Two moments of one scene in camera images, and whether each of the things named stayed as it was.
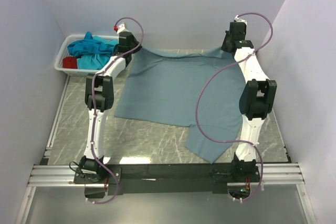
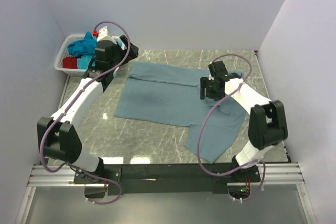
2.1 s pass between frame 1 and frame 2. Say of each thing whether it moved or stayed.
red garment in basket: stayed
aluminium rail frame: stayed
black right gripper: moved
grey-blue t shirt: moved
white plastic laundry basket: stayed
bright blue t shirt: stayed
